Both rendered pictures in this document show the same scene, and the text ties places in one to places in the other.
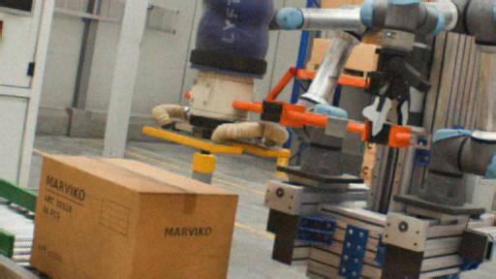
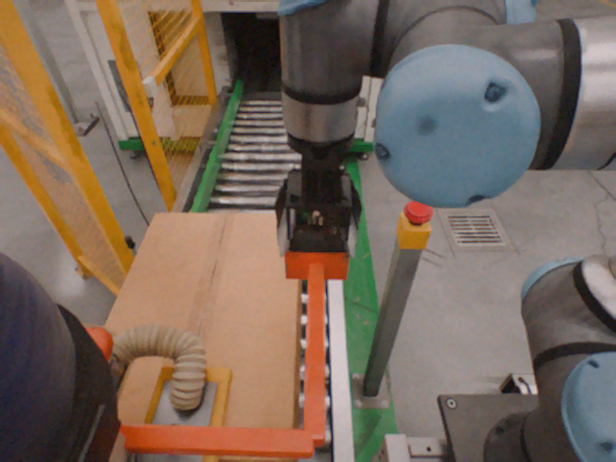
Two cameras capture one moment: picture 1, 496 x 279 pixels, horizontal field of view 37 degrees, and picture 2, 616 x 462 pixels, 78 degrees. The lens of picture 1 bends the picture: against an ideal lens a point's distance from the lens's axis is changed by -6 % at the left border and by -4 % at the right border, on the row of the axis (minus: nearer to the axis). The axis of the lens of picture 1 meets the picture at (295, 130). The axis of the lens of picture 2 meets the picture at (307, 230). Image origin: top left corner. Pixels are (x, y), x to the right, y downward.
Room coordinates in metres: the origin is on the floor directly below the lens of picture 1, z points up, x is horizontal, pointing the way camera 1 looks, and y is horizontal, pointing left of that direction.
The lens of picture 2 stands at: (2.34, 0.00, 1.63)
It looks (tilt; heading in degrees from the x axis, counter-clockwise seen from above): 44 degrees down; 49
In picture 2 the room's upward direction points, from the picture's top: straight up
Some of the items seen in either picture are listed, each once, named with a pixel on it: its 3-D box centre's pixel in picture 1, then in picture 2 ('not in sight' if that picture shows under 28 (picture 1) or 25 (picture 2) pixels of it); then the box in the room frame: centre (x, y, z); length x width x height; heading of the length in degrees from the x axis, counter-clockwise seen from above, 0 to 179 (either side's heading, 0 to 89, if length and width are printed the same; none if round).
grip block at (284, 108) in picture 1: (283, 113); not in sight; (2.03, 0.04, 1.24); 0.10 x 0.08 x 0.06; 137
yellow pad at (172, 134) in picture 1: (190, 135); not in sight; (2.13, 0.29, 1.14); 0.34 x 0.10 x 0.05; 47
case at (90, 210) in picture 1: (129, 231); (220, 349); (2.49, 0.50, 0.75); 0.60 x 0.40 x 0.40; 48
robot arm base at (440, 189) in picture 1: (443, 185); not in sight; (2.35, -0.49, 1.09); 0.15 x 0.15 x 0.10
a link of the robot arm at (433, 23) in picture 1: (418, 17); not in sight; (1.90, -0.26, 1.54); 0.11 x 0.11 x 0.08; 50
